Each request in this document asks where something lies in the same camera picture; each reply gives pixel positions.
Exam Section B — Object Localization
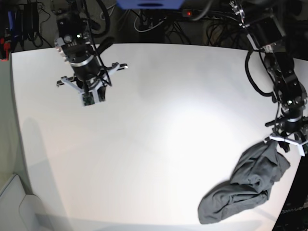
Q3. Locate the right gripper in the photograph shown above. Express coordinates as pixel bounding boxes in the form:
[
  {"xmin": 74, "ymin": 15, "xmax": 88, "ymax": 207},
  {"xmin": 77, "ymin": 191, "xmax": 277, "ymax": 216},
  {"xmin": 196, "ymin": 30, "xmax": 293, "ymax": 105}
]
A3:
[{"xmin": 56, "ymin": 63, "xmax": 128, "ymax": 102}]

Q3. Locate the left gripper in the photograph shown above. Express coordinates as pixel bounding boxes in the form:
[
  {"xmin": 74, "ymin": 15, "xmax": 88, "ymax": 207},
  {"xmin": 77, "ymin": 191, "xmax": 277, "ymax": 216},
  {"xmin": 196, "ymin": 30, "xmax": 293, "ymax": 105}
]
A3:
[{"xmin": 263, "ymin": 116, "xmax": 308, "ymax": 156}]

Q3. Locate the grey t-shirt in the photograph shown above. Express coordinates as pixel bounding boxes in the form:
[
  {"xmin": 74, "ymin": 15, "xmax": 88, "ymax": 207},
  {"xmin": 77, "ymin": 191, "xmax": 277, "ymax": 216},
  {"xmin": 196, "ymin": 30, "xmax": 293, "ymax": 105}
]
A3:
[{"xmin": 197, "ymin": 141, "xmax": 290, "ymax": 224}]

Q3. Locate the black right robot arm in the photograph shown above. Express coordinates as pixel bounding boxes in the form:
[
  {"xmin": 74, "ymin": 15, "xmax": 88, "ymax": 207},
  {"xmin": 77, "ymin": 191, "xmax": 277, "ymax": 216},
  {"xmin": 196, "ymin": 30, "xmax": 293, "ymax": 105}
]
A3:
[{"xmin": 51, "ymin": 0, "xmax": 128, "ymax": 106}]

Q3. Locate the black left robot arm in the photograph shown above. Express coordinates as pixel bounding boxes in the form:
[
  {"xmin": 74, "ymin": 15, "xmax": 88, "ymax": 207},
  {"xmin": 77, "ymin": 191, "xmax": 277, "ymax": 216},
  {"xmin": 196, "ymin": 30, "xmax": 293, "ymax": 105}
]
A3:
[{"xmin": 229, "ymin": 0, "xmax": 308, "ymax": 156}]

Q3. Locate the blue box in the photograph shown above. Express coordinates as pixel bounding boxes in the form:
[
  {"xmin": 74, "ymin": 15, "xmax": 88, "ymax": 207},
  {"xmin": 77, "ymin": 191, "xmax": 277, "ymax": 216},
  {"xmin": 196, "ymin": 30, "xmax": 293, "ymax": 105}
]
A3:
[{"xmin": 116, "ymin": 0, "xmax": 184, "ymax": 10}]

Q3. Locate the black power adapter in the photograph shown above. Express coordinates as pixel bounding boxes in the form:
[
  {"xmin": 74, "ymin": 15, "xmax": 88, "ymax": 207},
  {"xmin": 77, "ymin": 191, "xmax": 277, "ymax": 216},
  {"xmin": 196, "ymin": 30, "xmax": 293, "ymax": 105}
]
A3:
[{"xmin": 22, "ymin": 2, "xmax": 39, "ymax": 40}]

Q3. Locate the red clamp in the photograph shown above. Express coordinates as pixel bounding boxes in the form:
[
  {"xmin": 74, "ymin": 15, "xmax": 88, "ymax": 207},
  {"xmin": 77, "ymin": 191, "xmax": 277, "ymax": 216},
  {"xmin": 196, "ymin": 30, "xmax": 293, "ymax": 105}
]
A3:
[{"xmin": 0, "ymin": 38, "xmax": 11, "ymax": 61}]

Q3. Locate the blue tool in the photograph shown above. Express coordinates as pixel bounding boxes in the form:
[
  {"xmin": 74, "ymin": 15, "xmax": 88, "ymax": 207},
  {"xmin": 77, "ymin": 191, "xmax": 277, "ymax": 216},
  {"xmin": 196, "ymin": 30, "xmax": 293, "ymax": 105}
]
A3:
[{"xmin": 7, "ymin": 11, "xmax": 19, "ymax": 41}]

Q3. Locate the black power strip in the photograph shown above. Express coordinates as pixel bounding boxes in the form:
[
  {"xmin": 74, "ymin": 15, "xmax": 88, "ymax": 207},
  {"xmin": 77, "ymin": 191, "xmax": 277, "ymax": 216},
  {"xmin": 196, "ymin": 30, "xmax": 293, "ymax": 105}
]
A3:
[{"xmin": 181, "ymin": 9, "xmax": 237, "ymax": 21}]

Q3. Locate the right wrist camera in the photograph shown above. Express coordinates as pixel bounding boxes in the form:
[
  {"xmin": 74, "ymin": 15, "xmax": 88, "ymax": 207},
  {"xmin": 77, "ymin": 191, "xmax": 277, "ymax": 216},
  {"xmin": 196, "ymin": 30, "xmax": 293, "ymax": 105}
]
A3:
[{"xmin": 82, "ymin": 92, "xmax": 95, "ymax": 106}]

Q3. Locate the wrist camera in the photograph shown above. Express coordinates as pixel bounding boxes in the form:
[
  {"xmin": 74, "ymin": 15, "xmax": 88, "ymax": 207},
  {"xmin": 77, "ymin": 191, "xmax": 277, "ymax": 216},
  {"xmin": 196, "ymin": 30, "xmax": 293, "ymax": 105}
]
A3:
[
  {"xmin": 82, "ymin": 92, "xmax": 95, "ymax": 106},
  {"xmin": 303, "ymin": 143, "xmax": 308, "ymax": 155}
]

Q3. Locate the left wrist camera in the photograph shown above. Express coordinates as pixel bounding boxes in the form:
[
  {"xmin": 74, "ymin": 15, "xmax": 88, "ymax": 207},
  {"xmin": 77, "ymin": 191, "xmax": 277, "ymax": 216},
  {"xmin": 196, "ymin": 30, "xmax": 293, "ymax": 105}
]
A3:
[{"xmin": 303, "ymin": 143, "xmax": 308, "ymax": 155}]

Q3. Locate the white cable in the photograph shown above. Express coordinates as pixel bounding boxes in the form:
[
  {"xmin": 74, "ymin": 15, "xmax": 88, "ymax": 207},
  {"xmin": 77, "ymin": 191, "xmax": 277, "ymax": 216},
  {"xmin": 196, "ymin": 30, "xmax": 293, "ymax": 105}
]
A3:
[{"xmin": 133, "ymin": 14, "xmax": 165, "ymax": 33}]

